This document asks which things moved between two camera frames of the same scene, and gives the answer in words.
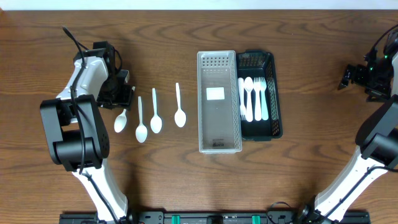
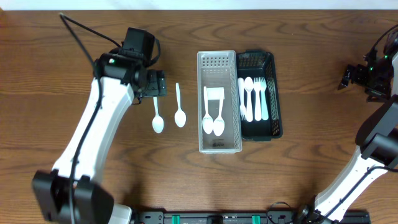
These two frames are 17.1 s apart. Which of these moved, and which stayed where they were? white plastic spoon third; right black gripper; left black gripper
Moved: left black gripper
Stayed: white plastic spoon third; right black gripper
